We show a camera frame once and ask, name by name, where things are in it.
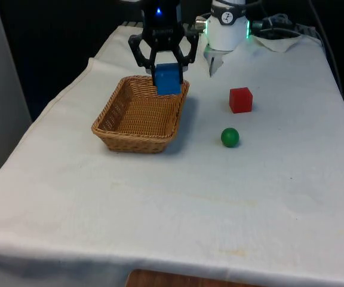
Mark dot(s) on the red cube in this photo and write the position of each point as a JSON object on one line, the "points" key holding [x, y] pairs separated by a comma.
{"points": [[240, 101]]}

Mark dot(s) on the green ball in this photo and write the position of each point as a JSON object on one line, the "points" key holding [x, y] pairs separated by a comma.
{"points": [[230, 137]]}

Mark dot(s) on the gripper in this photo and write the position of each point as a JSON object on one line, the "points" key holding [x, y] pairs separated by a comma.
{"points": [[161, 27]]}

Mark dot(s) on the wicker basket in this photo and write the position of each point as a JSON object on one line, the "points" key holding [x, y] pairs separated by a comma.
{"points": [[136, 119]]}

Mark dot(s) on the blue cube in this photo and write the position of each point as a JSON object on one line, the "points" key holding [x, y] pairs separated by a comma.
{"points": [[167, 80]]}

